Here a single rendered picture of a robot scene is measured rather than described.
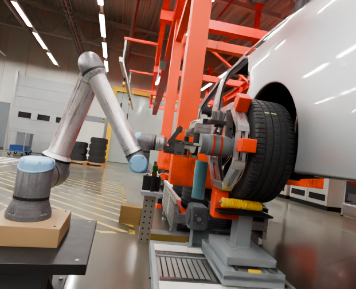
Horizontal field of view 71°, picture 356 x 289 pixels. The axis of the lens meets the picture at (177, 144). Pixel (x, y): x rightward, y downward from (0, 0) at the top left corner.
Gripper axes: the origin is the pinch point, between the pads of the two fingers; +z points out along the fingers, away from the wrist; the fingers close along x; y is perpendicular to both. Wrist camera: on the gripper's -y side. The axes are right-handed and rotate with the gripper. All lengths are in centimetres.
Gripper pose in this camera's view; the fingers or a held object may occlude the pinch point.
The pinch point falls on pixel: (198, 144)
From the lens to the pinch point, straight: 143.0
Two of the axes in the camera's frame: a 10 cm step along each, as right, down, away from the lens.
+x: 1.4, -0.3, -9.9
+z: 9.8, 1.3, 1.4
